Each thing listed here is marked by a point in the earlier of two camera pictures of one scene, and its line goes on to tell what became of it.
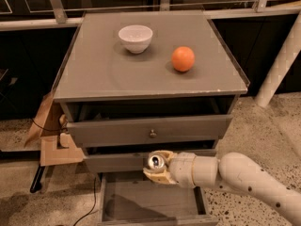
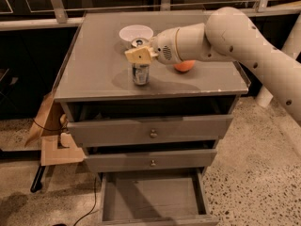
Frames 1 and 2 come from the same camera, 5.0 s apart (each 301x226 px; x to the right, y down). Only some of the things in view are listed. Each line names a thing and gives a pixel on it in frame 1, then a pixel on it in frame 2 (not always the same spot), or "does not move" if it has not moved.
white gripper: x=181 y=167 → x=165 y=46
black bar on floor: x=37 y=183 does not move
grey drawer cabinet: x=134 y=82 does not move
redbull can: x=156 y=162 → x=140 y=72
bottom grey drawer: x=134 y=199 does not move
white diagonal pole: x=282 y=65 does not move
